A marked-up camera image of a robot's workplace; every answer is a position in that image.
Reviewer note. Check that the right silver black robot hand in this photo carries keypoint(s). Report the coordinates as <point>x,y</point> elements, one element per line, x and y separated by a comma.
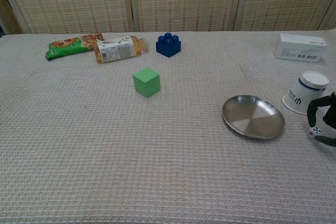
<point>311,113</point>

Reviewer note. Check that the small white die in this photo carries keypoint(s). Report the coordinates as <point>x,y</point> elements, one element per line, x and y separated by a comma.
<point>315,131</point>

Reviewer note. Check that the white plastic cup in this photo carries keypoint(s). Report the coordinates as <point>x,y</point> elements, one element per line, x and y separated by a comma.
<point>302,90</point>

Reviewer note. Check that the round stainless steel plate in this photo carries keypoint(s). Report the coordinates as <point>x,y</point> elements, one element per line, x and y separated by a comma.
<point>253,117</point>

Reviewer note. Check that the white carton box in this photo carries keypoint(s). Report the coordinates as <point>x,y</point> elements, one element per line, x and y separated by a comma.
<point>299,48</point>

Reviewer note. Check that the light woven side screen panel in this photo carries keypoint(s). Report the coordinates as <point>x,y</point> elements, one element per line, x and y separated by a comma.
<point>331,20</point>

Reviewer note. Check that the blue studded building block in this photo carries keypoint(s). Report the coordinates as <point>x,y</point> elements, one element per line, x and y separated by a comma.
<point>168,47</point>

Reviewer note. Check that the green cube block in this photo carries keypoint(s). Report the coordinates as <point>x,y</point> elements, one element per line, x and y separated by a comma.
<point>145,83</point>

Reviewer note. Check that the wide woven folding screen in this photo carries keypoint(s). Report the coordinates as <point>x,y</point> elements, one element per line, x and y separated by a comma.
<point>183,1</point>

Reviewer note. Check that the beige woven fringed tablecloth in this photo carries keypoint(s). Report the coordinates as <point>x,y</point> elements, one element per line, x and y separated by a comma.
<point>131,155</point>

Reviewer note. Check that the plastic tea bottle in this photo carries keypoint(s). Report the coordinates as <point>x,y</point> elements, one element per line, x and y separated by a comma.
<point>118,49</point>

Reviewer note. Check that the green orange snack bag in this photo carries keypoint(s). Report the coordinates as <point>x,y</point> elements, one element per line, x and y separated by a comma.
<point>68,47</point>

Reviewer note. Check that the brown woven side screen panel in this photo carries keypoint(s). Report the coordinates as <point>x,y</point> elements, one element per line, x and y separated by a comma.
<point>8,16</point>

